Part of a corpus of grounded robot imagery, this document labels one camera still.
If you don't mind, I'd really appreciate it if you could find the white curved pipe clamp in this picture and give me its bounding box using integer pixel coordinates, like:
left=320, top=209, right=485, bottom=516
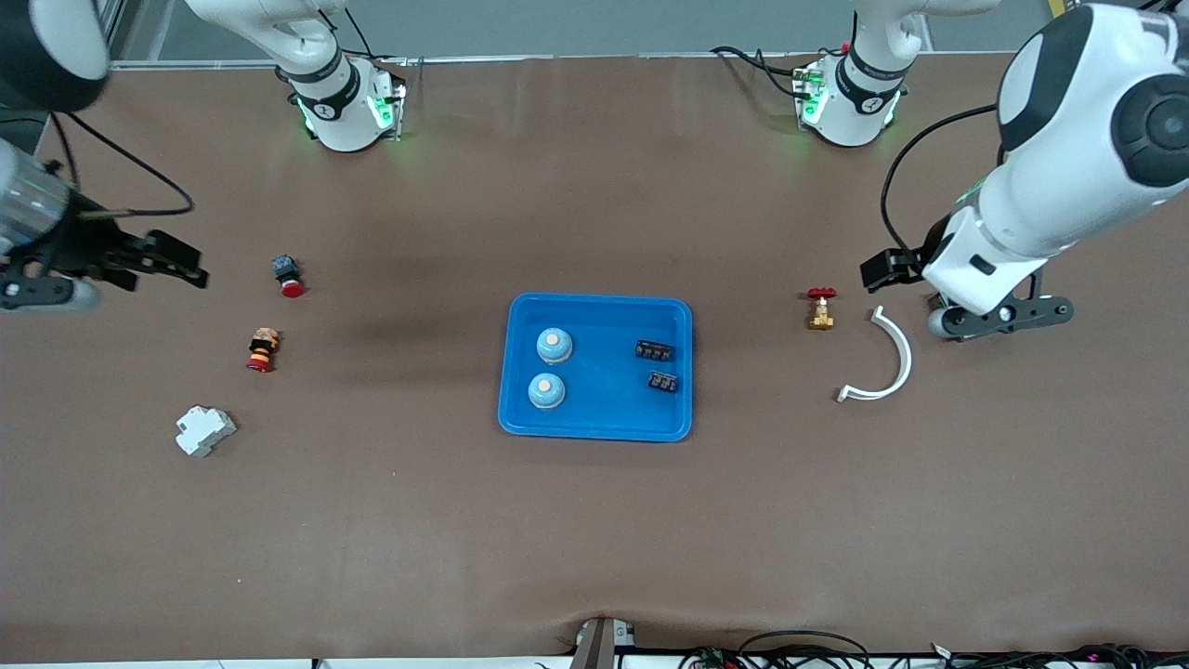
left=836, top=306, right=914, bottom=403

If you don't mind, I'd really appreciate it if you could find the red emergency stop yellow collar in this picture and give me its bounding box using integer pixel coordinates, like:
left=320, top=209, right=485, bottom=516
left=245, top=327, right=281, bottom=374

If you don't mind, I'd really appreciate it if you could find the white circuit breaker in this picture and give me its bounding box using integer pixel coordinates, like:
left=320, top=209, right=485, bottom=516
left=175, top=405, right=238, bottom=458

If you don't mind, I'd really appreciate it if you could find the blue plastic tray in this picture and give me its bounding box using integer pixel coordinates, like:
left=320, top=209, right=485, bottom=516
left=498, top=293, right=695, bottom=443

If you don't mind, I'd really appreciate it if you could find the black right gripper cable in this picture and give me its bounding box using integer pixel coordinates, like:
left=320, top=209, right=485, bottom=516
left=46, top=110, right=196, bottom=220

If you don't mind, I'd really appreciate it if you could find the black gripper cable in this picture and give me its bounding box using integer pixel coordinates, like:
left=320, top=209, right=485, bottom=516
left=46, top=110, right=196, bottom=220
left=879, top=104, right=1002, bottom=256

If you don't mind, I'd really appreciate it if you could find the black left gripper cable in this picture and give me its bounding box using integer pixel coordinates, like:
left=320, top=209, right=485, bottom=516
left=879, top=104, right=1002, bottom=256

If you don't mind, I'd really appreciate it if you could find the black looped cable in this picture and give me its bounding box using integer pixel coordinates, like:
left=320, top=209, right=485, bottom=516
left=738, top=630, right=871, bottom=669

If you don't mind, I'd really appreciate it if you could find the black cable bundle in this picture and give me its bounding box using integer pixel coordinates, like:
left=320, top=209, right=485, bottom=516
left=929, top=643, right=1189, bottom=669

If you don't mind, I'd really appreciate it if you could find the grey metal table bracket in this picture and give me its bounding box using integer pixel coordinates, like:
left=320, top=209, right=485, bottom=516
left=568, top=617, right=640, bottom=669

